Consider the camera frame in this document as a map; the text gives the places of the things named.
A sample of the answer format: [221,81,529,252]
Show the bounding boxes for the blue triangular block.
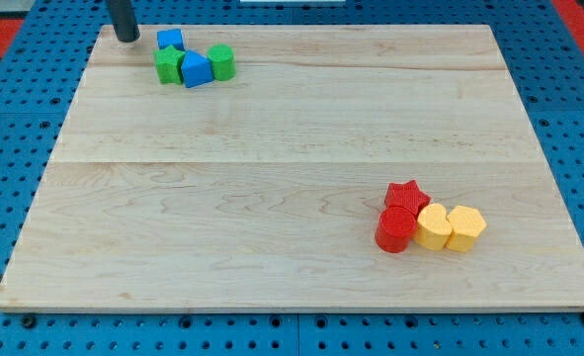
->
[181,50,213,88]

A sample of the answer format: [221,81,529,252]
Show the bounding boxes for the green cylinder block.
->
[207,44,236,81]

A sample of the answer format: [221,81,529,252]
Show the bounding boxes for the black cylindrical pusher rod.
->
[106,0,139,44]

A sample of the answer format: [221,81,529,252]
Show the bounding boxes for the red star block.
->
[384,180,431,218]

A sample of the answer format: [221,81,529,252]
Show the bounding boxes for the yellow heart block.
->
[413,203,453,251]

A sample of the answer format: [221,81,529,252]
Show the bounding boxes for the light wooden board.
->
[0,25,584,313]

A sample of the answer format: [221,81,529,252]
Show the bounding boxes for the red cylinder block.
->
[375,206,417,253]

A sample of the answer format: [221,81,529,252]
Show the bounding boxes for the blue cube block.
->
[156,29,185,51]

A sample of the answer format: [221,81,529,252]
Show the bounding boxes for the yellow pentagon block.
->
[446,206,487,252]

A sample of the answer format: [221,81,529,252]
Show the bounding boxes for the green star block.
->
[154,45,186,84]

